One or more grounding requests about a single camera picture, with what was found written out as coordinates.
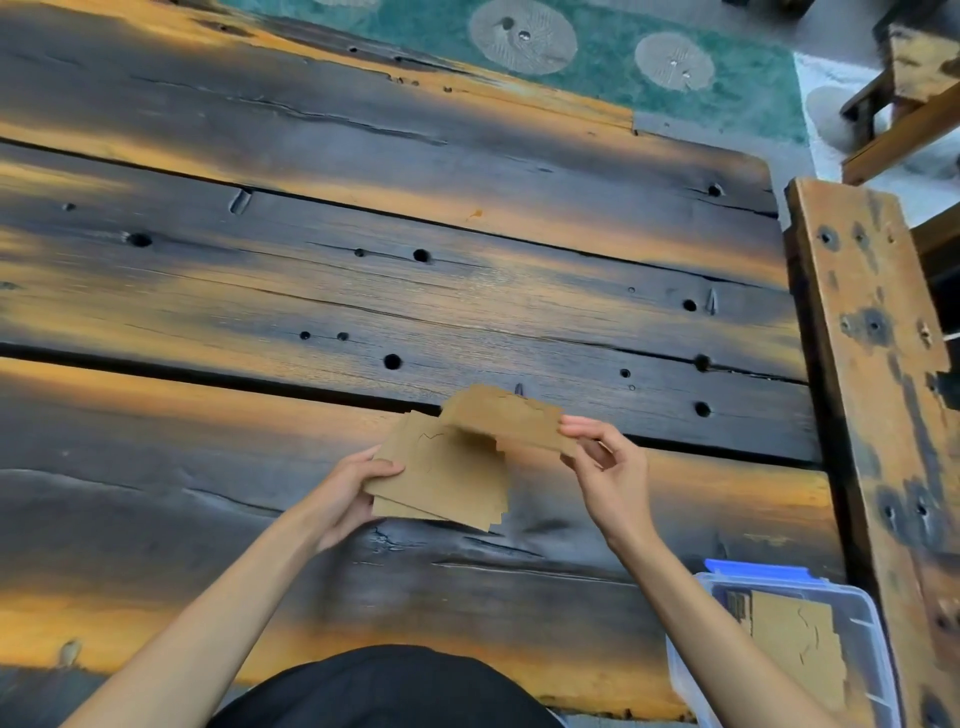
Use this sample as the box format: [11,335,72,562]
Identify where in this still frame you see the person's right hand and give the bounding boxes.
[558,414,654,554]

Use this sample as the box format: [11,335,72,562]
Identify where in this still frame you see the person's left hand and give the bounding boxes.
[296,446,406,556]

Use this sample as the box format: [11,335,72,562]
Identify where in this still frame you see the stack of cardboard pieces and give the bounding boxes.
[723,588,850,715]

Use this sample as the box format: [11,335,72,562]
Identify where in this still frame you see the clear plastic box blue clips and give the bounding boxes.
[665,558,903,728]

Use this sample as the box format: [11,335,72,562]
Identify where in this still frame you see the person's right forearm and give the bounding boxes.
[611,517,849,728]

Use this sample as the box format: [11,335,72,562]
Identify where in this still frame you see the person's left forearm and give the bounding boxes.
[63,517,324,728]

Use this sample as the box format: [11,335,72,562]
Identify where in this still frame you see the person's black shirt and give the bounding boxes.
[206,644,568,728]

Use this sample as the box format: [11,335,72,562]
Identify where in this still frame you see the weathered wooden bench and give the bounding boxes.
[782,176,960,728]

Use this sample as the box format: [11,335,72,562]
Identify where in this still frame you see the green floor strip with discs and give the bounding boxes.
[217,0,811,144]

